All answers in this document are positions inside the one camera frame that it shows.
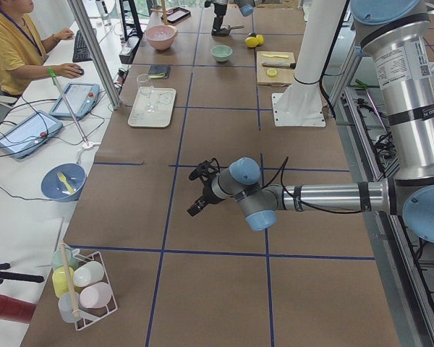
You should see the aluminium frame post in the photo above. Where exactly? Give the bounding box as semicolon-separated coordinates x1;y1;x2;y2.
67;0;121;110

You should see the pink cup on rack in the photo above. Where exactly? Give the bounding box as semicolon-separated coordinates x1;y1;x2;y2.
80;282;113;309

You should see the green bowl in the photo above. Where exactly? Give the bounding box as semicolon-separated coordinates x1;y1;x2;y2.
210;45;233;63

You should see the yellow plastic knife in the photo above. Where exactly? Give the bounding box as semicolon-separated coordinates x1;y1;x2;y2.
261;53;289;59

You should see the green cup on rack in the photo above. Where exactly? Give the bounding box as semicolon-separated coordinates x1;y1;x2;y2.
51;244;81;271

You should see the blue bowl with fork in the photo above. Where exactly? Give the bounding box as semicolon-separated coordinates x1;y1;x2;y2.
41;163;87;202

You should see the person in yellow shirt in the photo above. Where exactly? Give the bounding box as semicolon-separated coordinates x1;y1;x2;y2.
0;0;74;97

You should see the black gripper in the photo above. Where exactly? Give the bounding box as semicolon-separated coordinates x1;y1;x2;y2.
187;158;223;217
211;14;231;36

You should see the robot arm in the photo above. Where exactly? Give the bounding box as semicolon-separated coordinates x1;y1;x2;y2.
188;1;434;243
204;0;263;36

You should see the half lemon slice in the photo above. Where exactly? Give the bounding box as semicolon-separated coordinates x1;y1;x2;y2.
266;68;278;77

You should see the pink bowl with ice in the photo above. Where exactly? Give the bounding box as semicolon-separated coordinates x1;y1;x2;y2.
145;25;178;51

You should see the wooden cutting board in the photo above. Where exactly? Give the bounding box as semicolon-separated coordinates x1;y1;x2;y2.
256;51;296;85

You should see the steel muddler black tip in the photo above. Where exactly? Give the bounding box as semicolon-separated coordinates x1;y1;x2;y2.
261;61;297;69

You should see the clear wine glass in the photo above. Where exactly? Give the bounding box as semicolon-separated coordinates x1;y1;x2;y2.
136;74;156;113

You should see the yellow cup on rack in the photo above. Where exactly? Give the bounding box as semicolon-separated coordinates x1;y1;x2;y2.
51;266;69;298

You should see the red bottle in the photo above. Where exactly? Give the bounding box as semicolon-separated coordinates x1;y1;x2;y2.
0;294;36;324

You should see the steel ice scoop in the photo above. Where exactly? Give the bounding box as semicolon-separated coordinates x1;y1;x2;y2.
221;25;244;35

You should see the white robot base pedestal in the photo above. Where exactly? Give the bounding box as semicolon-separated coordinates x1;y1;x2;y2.
273;0;348;127

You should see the cream bear tray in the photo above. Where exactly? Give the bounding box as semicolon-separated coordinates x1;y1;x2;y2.
127;87;176;128

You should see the white wire cup rack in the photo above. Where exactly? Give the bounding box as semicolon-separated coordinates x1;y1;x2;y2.
58;242;119;331

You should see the white cup on rack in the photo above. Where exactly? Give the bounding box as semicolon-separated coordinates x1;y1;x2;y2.
73;261;104;287

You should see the yellow lemon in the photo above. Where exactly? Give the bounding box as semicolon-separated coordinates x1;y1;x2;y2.
244;36;259;48
256;35;264;46

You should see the black camera tripod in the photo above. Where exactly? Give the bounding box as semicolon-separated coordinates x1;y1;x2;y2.
0;263;45;285

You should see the black keyboard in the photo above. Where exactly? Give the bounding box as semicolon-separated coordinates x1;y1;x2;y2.
72;30;92;63

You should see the grey yellow folded cloth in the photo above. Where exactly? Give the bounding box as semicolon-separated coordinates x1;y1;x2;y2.
148;64;171;79

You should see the blue teach pendant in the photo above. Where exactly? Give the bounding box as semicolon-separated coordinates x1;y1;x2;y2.
0;111;63;159
49;83;100;119

